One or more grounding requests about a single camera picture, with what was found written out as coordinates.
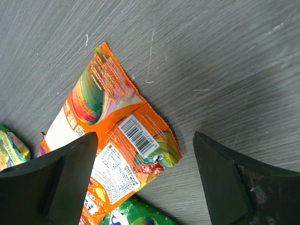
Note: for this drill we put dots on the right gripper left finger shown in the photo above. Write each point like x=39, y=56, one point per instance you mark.
x=50, y=189

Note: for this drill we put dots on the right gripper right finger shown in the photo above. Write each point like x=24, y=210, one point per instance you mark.
x=240, y=190

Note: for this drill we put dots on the yellow green Fox's candy bag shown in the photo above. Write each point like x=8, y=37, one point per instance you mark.
x=135, y=212

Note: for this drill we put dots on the small purple snack packet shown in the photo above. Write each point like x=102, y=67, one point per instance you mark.
x=43, y=148

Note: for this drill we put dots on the orange candy bag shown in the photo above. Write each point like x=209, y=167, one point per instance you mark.
x=135, y=144

